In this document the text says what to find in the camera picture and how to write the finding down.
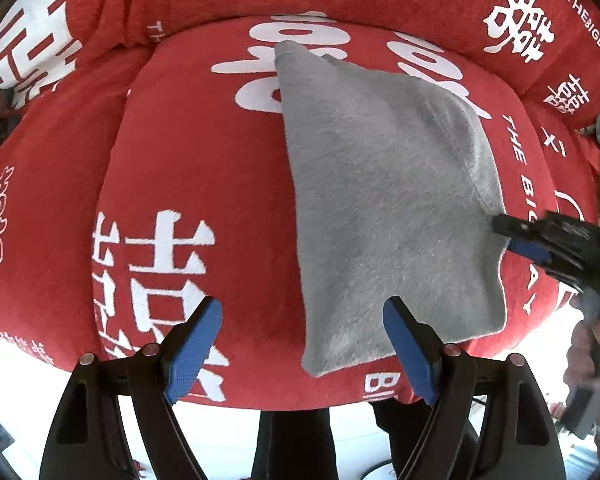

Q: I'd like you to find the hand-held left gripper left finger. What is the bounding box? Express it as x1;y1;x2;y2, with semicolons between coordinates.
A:
40;296;224;480

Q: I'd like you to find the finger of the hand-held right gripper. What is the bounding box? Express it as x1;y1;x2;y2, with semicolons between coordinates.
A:
491;212;556;267

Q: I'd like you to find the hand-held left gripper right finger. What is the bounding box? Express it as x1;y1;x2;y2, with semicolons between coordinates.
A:
382;297;566;480

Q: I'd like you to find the grey knit cloth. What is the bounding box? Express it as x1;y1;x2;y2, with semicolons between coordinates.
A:
274;40;510;378

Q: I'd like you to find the person's right forearm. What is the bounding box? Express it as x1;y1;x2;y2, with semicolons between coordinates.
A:
562;287;600;458

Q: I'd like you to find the red printed sofa cover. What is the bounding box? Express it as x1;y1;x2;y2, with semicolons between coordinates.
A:
0;0;600;411

